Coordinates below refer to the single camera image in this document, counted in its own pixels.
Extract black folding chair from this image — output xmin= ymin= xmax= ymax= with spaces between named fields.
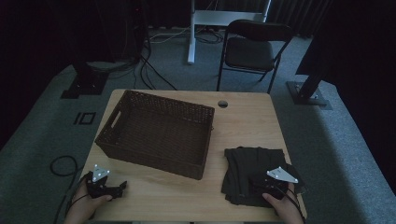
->
xmin=216 ymin=18 xmax=295 ymax=95

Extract white metal desk frame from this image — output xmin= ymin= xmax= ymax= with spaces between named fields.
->
xmin=186 ymin=0 xmax=273 ymax=65

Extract black looped cable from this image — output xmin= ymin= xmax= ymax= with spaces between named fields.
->
xmin=49 ymin=154 xmax=83 ymax=178

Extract dark cloth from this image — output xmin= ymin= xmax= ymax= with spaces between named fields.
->
xmin=219 ymin=146 xmax=306 ymax=209

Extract white cable on floor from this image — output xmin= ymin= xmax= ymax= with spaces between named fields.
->
xmin=148 ymin=25 xmax=191 ymax=45

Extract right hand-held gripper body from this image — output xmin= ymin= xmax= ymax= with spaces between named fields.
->
xmin=257 ymin=165 xmax=300 ymax=201

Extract left hand-held gripper cable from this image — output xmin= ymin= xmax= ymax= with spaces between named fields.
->
xmin=53 ymin=173 xmax=93 ymax=224

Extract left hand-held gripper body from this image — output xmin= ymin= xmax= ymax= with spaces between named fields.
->
xmin=85 ymin=163 xmax=115 ymax=200

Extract black slanted stand with base plate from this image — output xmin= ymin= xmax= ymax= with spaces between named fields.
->
xmin=285 ymin=69 xmax=333 ymax=111

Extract hand-held gripper cable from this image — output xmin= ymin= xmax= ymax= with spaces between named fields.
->
xmin=53 ymin=173 xmax=93 ymax=224
xmin=278 ymin=186 xmax=306 ymax=222

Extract black cables on floor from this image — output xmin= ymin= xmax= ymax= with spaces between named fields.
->
xmin=106 ymin=40 xmax=179 ymax=91

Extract right hand-held gripper cable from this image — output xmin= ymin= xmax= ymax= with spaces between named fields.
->
xmin=278 ymin=186 xmax=306 ymax=222

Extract person's right hand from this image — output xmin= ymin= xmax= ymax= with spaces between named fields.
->
xmin=262 ymin=182 xmax=305 ymax=224

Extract black stand with square base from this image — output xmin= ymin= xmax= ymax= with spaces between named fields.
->
xmin=60 ymin=61 xmax=114 ymax=101

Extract brown wicker basket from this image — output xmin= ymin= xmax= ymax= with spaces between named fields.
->
xmin=94 ymin=89 xmax=217 ymax=181

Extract person's left hand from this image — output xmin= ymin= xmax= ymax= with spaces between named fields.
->
xmin=64 ymin=182 xmax=114 ymax=224

